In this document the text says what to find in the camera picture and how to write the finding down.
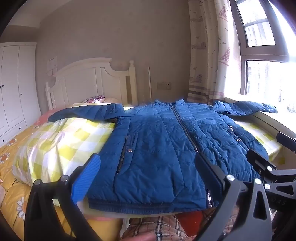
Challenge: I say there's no printed beige curtain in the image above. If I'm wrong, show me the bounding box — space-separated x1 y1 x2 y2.
187 0 242 105

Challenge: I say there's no blue quilted jacket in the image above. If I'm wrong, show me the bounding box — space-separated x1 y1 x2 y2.
48 99 278 214

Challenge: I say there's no orange floral quilt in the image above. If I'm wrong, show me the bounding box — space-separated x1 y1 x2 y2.
0 110 123 241

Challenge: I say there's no white wooden headboard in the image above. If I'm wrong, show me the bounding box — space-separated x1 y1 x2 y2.
45 58 138 110

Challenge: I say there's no red cloth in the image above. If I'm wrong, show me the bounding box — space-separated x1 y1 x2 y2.
177 209 206 232

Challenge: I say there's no yellow white checked bedsheet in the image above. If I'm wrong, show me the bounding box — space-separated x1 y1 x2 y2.
13 103 286 219

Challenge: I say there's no white wardrobe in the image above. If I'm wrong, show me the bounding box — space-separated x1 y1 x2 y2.
0 42 42 147

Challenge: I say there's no window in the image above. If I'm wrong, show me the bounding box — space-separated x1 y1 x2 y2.
229 0 296 112

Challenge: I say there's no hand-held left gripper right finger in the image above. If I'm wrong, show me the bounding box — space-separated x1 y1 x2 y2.
194 152 272 241

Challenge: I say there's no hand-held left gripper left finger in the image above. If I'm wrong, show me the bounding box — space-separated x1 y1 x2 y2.
24 153 102 241

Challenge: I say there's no purple floral pillow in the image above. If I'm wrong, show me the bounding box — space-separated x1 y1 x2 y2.
82 95 106 103

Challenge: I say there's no plaid cloth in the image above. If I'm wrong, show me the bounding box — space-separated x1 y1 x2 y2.
121 214 189 241

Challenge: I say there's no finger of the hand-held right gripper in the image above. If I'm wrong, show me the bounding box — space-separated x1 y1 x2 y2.
276 132 296 147
246 149 278 178

